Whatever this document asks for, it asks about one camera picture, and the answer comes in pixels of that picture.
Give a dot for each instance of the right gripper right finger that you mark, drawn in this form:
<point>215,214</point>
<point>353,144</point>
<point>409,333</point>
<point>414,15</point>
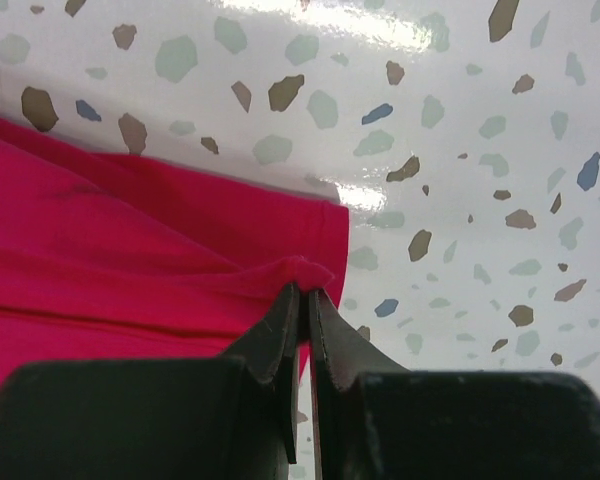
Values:
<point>374,419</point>

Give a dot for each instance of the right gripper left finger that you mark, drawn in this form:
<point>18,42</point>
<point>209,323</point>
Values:
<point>231,416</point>

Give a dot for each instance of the magenta t shirt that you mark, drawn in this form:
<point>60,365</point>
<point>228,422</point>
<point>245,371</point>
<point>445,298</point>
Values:
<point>107,256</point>

